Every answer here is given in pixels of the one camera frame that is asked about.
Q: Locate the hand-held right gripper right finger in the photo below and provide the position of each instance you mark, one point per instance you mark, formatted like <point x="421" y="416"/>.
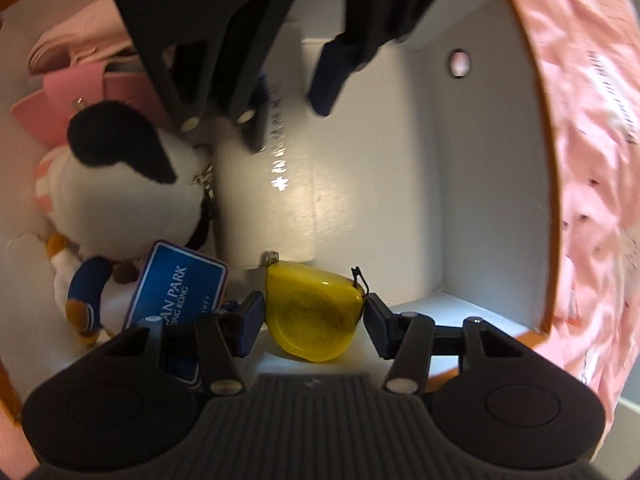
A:
<point x="379" y="327"/>

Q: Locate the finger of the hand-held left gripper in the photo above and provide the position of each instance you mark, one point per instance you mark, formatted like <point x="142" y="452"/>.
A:
<point x="327" y="75"/>
<point x="220" y="75"/>

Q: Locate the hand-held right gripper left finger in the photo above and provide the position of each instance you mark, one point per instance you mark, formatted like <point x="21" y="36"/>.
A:
<point x="249" y="325"/>

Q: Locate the yellow tape measure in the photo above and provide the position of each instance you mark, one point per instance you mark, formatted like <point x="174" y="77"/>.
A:
<point x="310" y="310"/>

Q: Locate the blue tag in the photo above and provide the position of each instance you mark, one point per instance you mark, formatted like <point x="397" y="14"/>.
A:
<point x="175" y="285"/>

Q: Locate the penguin plush toy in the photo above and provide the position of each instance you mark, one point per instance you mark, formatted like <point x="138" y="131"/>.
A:
<point x="130" y="195"/>

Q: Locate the pink wallet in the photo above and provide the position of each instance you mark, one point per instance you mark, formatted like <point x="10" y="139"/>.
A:
<point x="60" y="95"/>

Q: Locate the orange cardboard box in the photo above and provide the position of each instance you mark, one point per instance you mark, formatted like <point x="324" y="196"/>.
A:
<point x="475" y="185"/>

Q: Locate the light pink pouch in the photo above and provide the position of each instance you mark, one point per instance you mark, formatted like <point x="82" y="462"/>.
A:
<point x="75" y="35"/>

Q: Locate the pink printed duvet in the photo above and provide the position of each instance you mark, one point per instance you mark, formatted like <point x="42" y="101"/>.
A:
<point x="600" y="160"/>

